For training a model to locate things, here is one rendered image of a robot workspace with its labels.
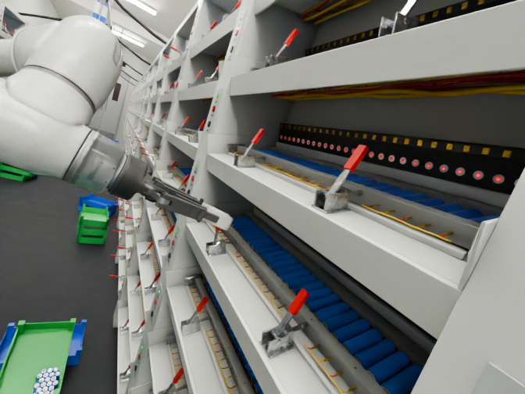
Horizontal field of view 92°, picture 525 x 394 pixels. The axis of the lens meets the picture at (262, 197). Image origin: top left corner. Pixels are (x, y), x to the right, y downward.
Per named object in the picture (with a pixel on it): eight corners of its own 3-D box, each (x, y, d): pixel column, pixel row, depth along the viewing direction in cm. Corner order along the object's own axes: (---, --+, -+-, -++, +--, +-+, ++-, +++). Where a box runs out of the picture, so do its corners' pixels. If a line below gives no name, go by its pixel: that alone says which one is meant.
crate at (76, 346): (-13, 375, 102) (-10, 359, 101) (6, 337, 119) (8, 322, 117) (78, 364, 118) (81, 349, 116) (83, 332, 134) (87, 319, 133)
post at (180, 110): (112, 327, 143) (206, -11, 116) (113, 316, 151) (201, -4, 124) (150, 325, 154) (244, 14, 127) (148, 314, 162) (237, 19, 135)
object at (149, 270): (146, 334, 86) (144, 300, 82) (137, 249, 137) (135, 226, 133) (205, 317, 96) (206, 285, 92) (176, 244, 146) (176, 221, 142)
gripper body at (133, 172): (106, 184, 47) (154, 205, 52) (103, 198, 40) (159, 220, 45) (126, 149, 47) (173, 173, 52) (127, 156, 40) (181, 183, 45)
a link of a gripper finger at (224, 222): (205, 205, 52) (206, 205, 51) (233, 217, 56) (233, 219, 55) (198, 217, 52) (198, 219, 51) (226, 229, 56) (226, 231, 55)
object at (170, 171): (179, 224, 80) (179, 181, 76) (156, 178, 131) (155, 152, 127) (239, 218, 89) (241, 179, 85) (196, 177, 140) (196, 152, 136)
